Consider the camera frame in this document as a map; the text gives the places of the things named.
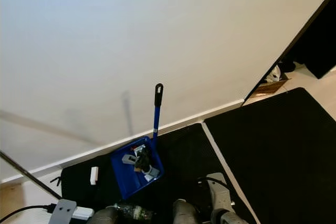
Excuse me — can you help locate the blue long-handled dustpan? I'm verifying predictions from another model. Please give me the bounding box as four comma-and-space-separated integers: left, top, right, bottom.
109, 83, 164, 200

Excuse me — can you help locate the black floor mat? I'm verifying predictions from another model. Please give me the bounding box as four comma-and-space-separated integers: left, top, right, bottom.
60, 123, 242, 224
205, 88, 336, 224

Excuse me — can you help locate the black crumpled debris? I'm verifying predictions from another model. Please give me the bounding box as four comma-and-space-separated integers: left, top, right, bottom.
135, 150, 150, 173

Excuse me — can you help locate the grey robot left leg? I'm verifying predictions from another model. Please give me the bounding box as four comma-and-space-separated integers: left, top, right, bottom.
87, 207, 121, 224

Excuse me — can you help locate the clear plastic bottle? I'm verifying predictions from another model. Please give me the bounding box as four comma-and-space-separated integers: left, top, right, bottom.
113, 203, 155, 221

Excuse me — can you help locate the white crumpled paper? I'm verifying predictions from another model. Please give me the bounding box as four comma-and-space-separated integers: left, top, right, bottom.
264, 66, 282, 83

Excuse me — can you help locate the black cabinet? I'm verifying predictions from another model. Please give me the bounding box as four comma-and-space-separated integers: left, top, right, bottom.
286, 0, 336, 80

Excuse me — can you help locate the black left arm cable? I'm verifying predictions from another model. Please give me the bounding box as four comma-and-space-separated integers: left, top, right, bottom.
0, 203, 59, 224

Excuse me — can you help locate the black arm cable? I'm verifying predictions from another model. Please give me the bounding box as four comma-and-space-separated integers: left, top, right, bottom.
197, 177, 229, 190
0, 203, 59, 224

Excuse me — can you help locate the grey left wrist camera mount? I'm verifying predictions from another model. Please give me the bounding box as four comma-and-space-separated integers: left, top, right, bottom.
49, 199, 78, 224

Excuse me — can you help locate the grey plastic bracket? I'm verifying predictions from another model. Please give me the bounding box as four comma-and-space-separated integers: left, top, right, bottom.
121, 154, 137, 166

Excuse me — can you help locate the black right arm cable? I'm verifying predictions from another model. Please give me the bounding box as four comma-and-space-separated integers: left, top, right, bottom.
197, 177, 229, 190

